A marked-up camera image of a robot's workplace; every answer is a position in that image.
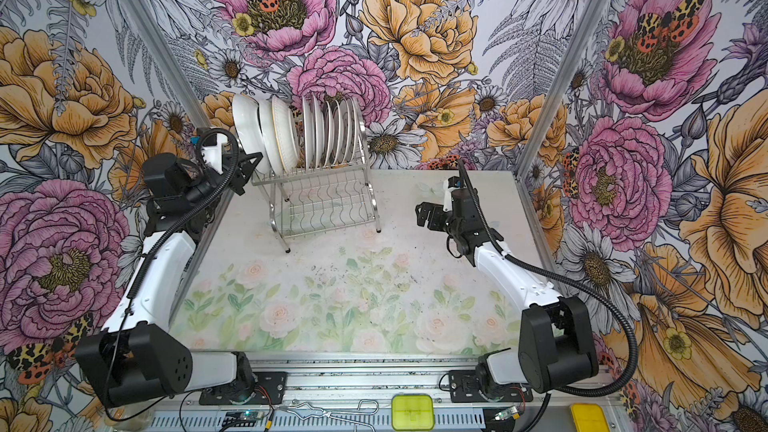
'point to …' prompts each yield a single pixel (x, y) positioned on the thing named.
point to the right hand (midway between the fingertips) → (430, 217)
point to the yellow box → (589, 417)
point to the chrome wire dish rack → (314, 199)
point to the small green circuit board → (242, 418)
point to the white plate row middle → (334, 133)
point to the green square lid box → (412, 412)
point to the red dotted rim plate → (321, 131)
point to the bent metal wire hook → (365, 407)
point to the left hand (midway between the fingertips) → (260, 161)
